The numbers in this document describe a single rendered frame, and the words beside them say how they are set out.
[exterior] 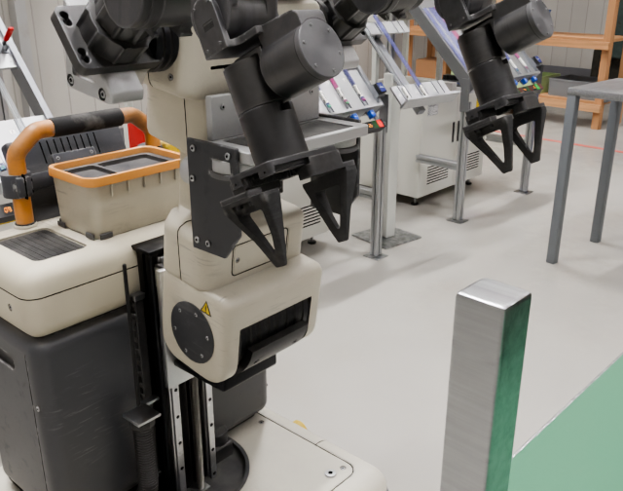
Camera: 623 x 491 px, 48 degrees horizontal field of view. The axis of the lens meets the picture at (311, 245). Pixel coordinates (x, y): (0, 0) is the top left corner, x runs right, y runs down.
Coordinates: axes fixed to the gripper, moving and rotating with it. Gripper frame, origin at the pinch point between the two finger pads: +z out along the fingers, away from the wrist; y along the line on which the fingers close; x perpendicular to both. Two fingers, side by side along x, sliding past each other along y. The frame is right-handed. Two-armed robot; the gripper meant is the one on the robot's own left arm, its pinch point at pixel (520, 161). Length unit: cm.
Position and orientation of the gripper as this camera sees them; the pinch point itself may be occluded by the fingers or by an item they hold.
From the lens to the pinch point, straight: 106.7
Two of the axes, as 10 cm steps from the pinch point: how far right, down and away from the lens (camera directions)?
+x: -7.0, 2.3, 6.7
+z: 3.3, 9.4, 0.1
